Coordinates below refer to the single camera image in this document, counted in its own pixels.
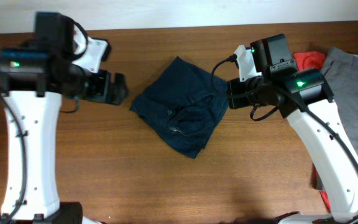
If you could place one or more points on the red cloth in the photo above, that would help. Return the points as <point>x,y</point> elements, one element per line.
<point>304,61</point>

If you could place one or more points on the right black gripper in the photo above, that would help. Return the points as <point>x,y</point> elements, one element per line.
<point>234,93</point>

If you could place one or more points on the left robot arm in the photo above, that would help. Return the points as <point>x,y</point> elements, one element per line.
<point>60,61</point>

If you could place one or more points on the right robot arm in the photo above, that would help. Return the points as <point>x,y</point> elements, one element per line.
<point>269,76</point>

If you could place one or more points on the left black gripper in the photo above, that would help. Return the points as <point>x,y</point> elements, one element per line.
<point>99,91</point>

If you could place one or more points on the navy blue shorts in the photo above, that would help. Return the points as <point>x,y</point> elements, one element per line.
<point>183,106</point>

